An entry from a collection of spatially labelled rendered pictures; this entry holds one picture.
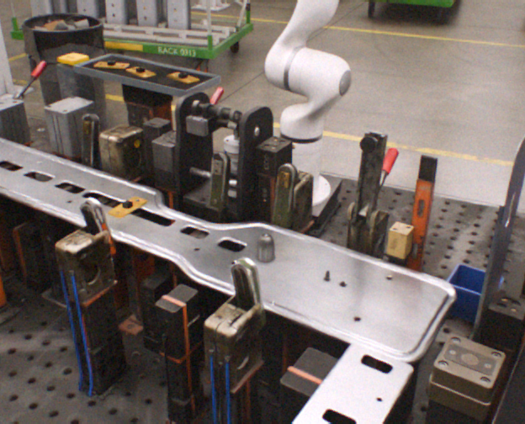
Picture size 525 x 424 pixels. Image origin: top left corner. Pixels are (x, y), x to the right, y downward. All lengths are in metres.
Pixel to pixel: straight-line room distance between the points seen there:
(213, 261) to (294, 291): 0.17
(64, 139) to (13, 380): 0.57
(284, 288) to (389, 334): 0.19
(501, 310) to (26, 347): 0.99
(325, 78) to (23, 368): 0.95
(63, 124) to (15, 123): 0.27
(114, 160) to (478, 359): 0.93
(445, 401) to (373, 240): 0.38
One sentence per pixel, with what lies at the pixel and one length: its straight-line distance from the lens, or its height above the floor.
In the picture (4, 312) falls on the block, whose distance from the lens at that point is 1.60.
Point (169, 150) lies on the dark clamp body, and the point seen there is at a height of 1.07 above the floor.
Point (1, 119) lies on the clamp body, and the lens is 1.78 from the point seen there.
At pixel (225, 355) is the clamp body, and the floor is 1.00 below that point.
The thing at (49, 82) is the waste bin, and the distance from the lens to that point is 4.20.
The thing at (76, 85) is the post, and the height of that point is 1.09.
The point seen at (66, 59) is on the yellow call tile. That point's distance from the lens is 1.79.
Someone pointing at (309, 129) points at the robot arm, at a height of 1.01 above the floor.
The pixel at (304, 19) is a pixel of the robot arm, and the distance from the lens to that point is 1.60.
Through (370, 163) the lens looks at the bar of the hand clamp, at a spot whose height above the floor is 1.16.
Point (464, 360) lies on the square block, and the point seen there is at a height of 1.06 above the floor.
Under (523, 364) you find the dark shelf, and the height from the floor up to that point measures 1.03.
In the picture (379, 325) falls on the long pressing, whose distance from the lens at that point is 1.00.
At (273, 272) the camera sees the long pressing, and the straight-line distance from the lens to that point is 1.10.
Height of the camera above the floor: 1.64
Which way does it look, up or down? 29 degrees down
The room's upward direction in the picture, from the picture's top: straight up
